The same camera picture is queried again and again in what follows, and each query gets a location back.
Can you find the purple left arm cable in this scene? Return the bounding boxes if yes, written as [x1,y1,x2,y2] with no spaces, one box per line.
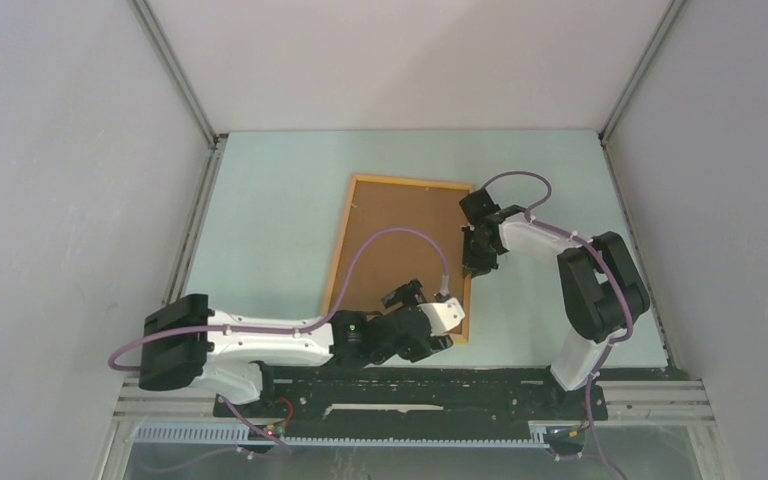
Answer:
[106,227,453,461]

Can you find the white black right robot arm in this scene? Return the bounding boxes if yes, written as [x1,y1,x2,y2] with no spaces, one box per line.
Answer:
[459,189,651,418]

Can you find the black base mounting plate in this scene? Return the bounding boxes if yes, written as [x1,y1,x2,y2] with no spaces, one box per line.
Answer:
[213,367,608,441]

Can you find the right aluminium corner post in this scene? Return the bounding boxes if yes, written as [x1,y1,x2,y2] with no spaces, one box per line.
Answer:
[599,0,691,147]

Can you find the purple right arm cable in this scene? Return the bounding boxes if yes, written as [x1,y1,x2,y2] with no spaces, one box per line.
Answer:
[480,170,637,478]

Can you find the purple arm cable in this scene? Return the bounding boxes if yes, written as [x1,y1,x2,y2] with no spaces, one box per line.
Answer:
[480,170,637,478]
[106,227,453,461]

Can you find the left aluminium corner post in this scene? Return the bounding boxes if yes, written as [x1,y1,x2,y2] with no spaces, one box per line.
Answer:
[127,0,219,148]

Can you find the orange wooden picture frame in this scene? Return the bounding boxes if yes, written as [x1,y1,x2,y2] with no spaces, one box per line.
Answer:
[320,173,477,346]

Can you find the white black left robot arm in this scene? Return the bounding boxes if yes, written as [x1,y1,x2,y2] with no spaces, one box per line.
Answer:
[138,280,466,417]

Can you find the aluminium rail front frame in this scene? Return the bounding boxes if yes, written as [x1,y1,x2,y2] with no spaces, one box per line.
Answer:
[96,367,736,479]

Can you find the small electronics board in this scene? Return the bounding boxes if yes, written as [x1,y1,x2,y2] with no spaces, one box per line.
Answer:
[248,424,285,441]

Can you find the aluminium corner post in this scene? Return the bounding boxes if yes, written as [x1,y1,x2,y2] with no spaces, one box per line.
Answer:
[599,0,691,147]
[127,0,219,148]

